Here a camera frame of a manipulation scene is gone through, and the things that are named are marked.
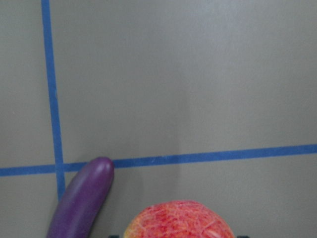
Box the purple eggplant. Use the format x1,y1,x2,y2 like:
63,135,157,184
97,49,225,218
46,157,114,238

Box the red pomegranate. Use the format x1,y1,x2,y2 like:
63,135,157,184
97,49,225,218
123,200,235,238

